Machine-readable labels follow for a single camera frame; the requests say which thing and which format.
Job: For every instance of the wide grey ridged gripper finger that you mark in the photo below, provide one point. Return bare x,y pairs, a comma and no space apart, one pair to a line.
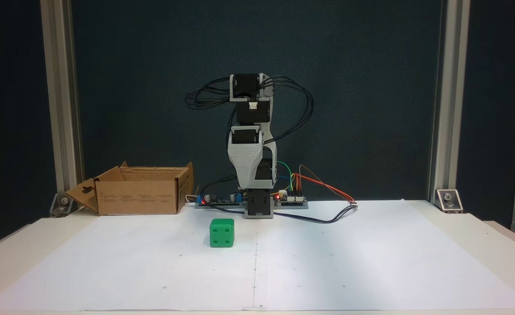
246,166

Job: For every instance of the green dice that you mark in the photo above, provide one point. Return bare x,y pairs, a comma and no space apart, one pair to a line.
222,234

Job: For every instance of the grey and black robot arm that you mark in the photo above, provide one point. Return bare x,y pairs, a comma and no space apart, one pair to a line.
253,111

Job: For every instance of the open cardboard box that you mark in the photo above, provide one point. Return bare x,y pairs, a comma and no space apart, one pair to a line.
139,199

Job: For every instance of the large white paper sheet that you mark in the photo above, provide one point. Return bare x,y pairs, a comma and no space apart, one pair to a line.
327,271

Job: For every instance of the metal corner bracket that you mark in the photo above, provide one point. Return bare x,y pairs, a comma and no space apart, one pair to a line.
449,200
62,205

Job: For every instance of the aluminium frame post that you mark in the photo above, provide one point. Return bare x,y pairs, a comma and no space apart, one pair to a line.
60,87
450,87

